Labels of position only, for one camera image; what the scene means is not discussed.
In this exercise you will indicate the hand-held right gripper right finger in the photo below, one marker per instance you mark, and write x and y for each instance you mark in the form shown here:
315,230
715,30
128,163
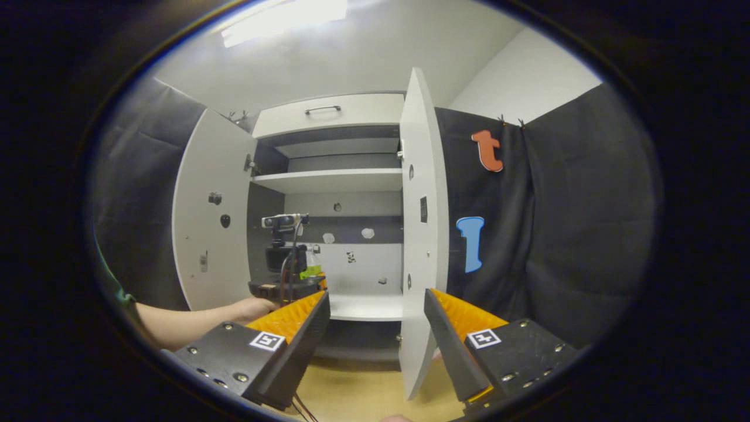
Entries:
454,346

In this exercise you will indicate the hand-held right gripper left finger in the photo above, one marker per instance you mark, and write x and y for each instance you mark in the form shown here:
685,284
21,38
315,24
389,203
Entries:
302,346

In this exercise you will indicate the green label drink bottle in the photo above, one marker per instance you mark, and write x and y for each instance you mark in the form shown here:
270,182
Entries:
312,271

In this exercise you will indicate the white cabinet door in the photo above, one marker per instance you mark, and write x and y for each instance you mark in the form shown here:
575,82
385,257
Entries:
425,264
205,234

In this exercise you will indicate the white cabinet shelf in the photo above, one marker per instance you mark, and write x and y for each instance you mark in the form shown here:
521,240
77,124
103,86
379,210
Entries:
340,180

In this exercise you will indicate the grey and white cabinet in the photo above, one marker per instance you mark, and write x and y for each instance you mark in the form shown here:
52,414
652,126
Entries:
351,158

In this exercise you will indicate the white cabinet drawer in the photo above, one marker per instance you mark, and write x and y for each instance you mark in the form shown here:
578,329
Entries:
363,114

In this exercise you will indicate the green shirt sleeve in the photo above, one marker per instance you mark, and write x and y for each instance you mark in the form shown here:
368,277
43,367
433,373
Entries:
120,290

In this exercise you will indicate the black backdrop cloth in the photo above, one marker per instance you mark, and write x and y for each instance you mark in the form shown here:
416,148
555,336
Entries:
586,234

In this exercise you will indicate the ceiling light panel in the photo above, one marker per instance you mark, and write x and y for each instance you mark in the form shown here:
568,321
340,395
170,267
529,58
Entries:
281,20

